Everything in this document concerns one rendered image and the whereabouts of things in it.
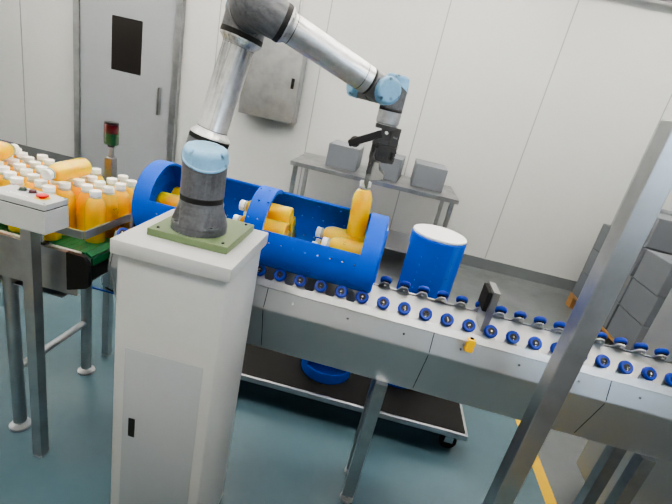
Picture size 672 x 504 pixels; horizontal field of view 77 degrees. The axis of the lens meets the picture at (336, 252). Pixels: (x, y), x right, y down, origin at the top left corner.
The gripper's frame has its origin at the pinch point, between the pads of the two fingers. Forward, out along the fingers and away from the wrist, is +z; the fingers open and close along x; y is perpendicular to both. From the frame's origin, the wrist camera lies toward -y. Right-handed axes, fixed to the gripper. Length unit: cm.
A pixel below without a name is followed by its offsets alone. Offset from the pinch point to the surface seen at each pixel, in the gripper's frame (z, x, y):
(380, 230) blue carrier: 12.5, -8.4, 9.0
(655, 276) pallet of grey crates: 53, 197, 225
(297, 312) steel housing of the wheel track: 48, -14, -12
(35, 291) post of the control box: 58, -31, -99
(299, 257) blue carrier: 27.1, -14.1, -14.8
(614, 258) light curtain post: -4, -36, 66
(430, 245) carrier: 33, 58, 35
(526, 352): 40, -11, 67
